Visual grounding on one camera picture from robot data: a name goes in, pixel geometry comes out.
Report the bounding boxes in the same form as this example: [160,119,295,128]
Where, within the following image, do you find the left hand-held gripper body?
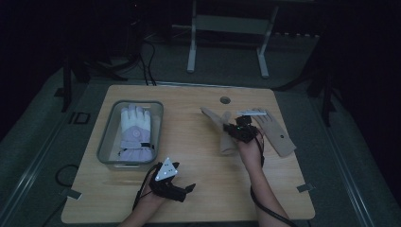
[148,157,187,203]

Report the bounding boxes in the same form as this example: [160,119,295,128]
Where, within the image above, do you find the left hand-held gripper cable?
[131,165,159,211]

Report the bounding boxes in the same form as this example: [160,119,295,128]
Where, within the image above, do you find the purple and white glove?
[117,103,156,163]

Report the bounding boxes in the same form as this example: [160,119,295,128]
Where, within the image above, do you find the white metal stand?
[171,0,280,79]

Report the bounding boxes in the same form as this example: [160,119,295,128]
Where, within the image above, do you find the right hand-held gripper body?
[233,109,268,144]

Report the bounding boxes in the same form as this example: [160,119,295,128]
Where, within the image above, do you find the beige glove with dark dot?
[252,108,298,158]

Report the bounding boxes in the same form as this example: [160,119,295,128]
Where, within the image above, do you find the hand-held gripper cable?
[250,127,299,227]
[131,165,159,211]

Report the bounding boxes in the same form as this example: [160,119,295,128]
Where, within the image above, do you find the black stand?
[52,55,75,114]
[306,70,338,128]

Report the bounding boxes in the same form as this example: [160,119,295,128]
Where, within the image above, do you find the person's right hand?
[236,134,265,172]

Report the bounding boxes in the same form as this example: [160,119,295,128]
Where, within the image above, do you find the right hand-held gripper cable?
[250,127,299,227]

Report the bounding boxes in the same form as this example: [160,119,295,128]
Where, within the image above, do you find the person's left hand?
[138,183,168,211]

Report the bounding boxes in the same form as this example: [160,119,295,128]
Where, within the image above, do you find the grey plastic bin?
[96,99,165,170]

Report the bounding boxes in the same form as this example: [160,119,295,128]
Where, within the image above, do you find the black hanging cables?
[137,36,158,87]

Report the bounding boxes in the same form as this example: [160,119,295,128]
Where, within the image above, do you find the grey tape piece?
[296,183,316,194]
[60,187,83,201]

